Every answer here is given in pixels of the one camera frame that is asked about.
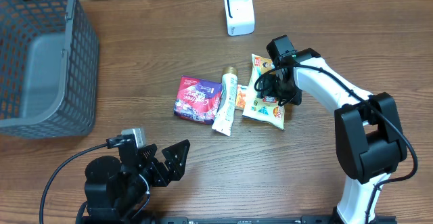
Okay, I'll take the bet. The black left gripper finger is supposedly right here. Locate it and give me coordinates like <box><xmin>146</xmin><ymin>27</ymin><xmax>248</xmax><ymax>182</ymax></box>
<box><xmin>162</xmin><ymin>139</ymin><xmax>190</xmax><ymax>181</ymax></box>
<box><xmin>138</xmin><ymin>144</ymin><xmax>157</xmax><ymax>165</ymax></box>

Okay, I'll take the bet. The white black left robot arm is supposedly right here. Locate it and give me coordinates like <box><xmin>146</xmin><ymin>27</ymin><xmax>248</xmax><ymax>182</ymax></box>
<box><xmin>76</xmin><ymin>135</ymin><xmax>190</xmax><ymax>223</ymax></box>

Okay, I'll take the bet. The white barcode scanner stand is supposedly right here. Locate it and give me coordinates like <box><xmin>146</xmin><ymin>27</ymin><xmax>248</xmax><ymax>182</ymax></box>
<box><xmin>223</xmin><ymin>0</ymin><xmax>255</xmax><ymax>37</ymax></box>

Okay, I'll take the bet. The grey plastic mesh basket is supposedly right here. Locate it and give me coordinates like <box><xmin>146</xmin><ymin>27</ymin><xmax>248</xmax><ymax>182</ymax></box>
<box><xmin>1</xmin><ymin>0</ymin><xmax>99</xmax><ymax>139</ymax></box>

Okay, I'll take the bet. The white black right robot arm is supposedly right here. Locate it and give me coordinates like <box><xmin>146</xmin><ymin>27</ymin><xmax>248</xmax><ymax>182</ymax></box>
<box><xmin>254</xmin><ymin>35</ymin><xmax>407</xmax><ymax>223</ymax></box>

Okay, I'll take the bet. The white conditioner tube gold cap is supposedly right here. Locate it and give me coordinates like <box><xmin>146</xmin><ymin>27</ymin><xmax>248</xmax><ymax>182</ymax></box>
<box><xmin>212</xmin><ymin>66</ymin><xmax>237</xmax><ymax>136</ymax></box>

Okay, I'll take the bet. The red purple pad pack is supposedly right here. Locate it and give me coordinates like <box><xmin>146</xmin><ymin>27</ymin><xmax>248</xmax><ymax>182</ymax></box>
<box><xmin>173</xmin><ymin>76</ymin><xmax>223</xmax><ymax>125</ymax></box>

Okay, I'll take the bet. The small orange snack packet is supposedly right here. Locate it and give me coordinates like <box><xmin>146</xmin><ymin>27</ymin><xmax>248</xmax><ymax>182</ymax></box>
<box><xmin>235</xmin><ymin>85</ymin><xmax>248</xmax><ymax>110</ymax></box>

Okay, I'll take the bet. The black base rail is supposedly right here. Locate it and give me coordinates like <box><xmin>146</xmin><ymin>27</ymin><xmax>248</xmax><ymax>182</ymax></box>
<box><xmin>96</xmin><ymin>215</ymin><xmax>398</xmax><ymax>224</ymax></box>

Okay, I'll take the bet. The orange blue snack bag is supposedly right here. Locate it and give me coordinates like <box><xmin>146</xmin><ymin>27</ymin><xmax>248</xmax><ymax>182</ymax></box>
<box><xmin>242</xmin><ymin>54</ymin><xmax>285</xmax><ymax>130</ymax></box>

